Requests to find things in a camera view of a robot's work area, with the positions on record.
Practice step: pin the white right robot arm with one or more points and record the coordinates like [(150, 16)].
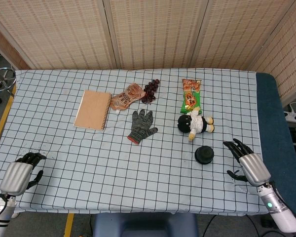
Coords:
[(281, 214)]

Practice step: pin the green orange snack bag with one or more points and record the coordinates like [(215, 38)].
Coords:
[(191, 98)]

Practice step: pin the brown spouted snack pouch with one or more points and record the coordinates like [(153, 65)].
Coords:
[(127, 97)]

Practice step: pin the chrome stool base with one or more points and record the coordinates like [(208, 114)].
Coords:
[(5, 79)]

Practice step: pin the blue grey chair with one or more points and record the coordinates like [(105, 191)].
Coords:
[(143, 225)]

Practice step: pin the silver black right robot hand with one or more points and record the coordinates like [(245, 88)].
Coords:
[(255, 168)]

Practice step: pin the brown spiral notebook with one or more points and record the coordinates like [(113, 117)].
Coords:
[(91, 109)]

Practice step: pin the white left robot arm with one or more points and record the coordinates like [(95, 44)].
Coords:
[(1, 209)]

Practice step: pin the dark red grape bunch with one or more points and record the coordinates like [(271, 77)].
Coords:
[(149, 91)]

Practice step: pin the black white plush doll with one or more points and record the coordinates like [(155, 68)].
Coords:
[(196, 123)]

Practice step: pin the woven folding screen panel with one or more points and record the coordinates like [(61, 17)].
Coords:
[(158, 32), (241, 34), (288, 61), (59, 32), (5, 47)]

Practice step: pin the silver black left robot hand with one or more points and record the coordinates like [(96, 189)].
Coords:
[(14, 176)]

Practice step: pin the grey knit work glove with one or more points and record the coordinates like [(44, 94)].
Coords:
[(140, 124)]

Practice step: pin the white black grid tablecloth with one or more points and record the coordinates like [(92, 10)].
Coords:
[(88, 160)]

